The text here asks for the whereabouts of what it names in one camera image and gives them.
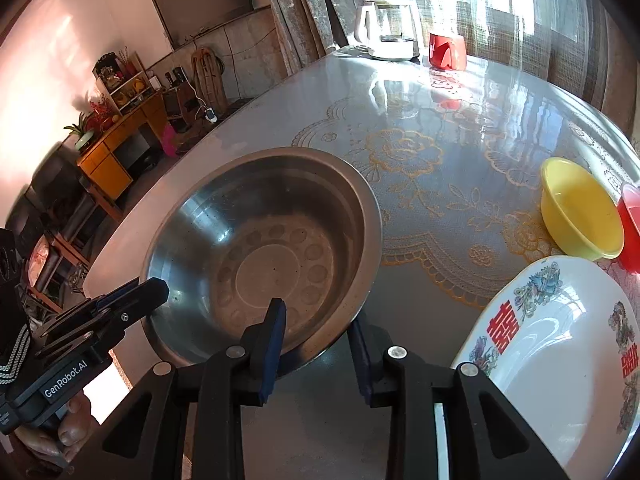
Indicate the dark wooden furniture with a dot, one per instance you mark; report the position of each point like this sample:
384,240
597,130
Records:
55,180

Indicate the orange wooden cabinet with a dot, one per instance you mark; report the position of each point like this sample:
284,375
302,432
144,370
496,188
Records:
115,150

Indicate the wooden folding chair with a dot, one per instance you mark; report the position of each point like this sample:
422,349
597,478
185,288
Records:
207,75

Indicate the stainless steel bowl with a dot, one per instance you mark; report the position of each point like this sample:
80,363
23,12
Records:
225,210

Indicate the dark wooden bench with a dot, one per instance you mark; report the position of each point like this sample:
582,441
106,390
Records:
197,134

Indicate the white plate with rose print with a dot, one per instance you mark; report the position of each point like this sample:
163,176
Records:
440,440

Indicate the grey patterned curtain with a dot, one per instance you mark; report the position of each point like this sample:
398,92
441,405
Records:
612,60
310,10

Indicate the red artificial flowers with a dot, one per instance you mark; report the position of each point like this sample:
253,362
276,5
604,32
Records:
97,112

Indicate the white plate with red print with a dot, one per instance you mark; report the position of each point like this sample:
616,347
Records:
550,360

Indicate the red cup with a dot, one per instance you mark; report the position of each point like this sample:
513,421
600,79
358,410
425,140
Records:
447,52

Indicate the person's left hand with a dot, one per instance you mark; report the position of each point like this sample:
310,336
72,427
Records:
75,430

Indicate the yellow plastic bowl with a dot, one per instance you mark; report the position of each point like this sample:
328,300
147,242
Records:
575,210

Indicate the white sheer curtain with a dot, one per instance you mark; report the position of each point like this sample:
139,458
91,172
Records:
500,35

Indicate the glass kettle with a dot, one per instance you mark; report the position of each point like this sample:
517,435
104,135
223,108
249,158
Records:
400,22

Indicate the black portable speaker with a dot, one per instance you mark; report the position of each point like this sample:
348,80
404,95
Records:
174,104

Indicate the wall-mounted flat television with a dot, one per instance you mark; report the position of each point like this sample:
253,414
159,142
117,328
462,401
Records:
200,0

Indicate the white kettle base tray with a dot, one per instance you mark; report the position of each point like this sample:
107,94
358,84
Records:
385,52

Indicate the pink bag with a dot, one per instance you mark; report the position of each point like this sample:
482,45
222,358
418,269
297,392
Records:
169,141

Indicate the shelf with ornaments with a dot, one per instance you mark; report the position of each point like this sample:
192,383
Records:
125,85

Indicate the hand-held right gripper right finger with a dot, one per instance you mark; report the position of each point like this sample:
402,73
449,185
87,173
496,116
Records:
360,360

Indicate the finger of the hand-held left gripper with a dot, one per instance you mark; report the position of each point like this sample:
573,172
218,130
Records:
135,307
117,294

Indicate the red plastic bowl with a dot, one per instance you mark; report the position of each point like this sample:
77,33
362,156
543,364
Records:
631,225

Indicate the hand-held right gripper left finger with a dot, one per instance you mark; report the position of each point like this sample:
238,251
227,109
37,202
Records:
272,340

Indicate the potted green plant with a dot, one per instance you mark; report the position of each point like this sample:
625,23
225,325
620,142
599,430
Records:
82,135

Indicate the white power strip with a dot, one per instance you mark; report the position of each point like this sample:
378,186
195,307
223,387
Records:
210,115

